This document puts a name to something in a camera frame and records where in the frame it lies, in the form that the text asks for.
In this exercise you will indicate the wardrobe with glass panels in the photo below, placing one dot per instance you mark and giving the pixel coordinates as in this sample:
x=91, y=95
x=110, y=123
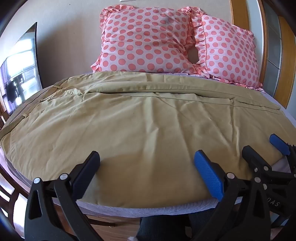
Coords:
x=281, y=34

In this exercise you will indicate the small pink polka dot pillow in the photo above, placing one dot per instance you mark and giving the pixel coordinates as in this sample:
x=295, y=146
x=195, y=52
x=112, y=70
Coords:
x=229, y=53

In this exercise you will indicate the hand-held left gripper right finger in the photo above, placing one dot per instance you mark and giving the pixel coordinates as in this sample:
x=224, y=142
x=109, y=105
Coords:
x=208, y=176

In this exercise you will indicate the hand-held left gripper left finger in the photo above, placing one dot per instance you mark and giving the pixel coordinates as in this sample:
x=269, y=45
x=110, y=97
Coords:
x=86, y=169

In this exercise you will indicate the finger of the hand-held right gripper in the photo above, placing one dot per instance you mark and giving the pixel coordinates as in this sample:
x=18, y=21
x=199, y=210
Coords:
x=278, y=143
x=254, y=162

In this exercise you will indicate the wooden bed frame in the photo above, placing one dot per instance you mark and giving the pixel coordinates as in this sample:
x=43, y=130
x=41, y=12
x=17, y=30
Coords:
x=9, y=185

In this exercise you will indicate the large pink polka dot pillow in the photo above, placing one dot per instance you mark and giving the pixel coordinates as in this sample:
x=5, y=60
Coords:
x=143, y=39

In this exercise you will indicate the flat screen television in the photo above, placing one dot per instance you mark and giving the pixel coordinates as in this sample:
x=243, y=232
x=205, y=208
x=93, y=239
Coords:
x=20, y=69

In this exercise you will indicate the khaki pants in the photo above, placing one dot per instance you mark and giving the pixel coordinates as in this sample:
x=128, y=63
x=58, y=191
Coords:
x=143, y=129

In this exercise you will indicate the person's legs in dark jeans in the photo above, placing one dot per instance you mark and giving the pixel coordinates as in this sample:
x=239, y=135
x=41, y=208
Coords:
x=161, y=227

